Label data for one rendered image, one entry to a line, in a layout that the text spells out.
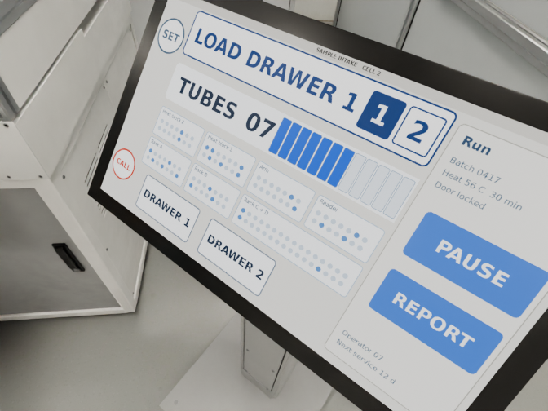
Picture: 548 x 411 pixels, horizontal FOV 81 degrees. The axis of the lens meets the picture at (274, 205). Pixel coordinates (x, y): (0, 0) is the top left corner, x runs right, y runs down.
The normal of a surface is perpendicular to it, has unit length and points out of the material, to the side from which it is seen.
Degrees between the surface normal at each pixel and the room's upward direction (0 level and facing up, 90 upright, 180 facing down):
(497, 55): 90
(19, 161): 90
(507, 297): 50
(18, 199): 90
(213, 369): 5
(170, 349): 0
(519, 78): 90
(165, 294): 0
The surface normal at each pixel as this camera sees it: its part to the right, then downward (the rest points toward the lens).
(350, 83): -0.40, 0.04
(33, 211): 0.10, 0.77
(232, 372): 0.08, -0.64
